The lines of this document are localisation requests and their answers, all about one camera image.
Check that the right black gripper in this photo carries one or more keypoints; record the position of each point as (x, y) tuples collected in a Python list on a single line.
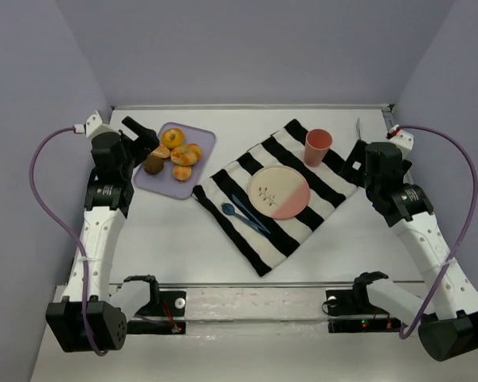
[(356, 161)]

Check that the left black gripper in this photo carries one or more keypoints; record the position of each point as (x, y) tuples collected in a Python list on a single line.
[(137, 133)]

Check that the speckled orange bread roll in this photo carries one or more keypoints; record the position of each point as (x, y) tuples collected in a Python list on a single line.
[(186, 154)]

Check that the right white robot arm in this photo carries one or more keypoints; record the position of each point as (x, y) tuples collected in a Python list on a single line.
[(446, 319)]

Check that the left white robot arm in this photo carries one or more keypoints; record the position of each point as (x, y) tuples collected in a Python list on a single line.
[(88, 316)]

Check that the black white striped cloth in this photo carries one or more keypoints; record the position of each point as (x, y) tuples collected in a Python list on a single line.
[(283, 148)]

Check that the glazed split bun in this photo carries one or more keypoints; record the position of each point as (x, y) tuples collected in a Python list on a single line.
[(161, 151)]

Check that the orange bagel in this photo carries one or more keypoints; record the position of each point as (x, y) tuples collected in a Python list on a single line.
[(172, 138)]

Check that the dark brown muffin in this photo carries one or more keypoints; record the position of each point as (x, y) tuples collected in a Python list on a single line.
[(153, 165)]

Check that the pink plastic cup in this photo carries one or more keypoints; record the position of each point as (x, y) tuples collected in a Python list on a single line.
[(317, 144)]

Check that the lavender plastic tray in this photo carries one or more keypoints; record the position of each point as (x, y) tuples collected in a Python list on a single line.
[(164, 183)]

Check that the small golden bun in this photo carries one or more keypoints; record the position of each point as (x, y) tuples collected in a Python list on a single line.
[(182, 173)]

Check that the cream and pink plate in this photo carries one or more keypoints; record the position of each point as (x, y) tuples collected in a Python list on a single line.
[(278, 192)]

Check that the blue plastic spoon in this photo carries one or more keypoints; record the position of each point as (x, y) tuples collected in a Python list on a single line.
[(229, 210)]

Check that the blue plastic knife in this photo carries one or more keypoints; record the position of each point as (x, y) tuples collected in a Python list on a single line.
[(252, 217)]

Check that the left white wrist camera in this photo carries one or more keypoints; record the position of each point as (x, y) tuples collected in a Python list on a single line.
[(94, 126)]

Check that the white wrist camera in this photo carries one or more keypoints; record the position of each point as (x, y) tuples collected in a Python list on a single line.
[(401, 139), (94, 126)]

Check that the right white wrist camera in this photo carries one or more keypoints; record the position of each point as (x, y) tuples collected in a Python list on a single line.
[(401, 139)]

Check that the metal table rail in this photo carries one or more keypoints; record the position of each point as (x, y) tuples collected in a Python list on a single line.
[(256, 106)]

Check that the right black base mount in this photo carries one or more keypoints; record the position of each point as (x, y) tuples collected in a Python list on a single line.
[(348, 314)]

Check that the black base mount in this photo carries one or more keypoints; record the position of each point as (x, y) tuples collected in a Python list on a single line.
[(165, 318), (348, 314)]

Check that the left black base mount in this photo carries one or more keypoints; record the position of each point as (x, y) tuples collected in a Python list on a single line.
[(165, 318)]

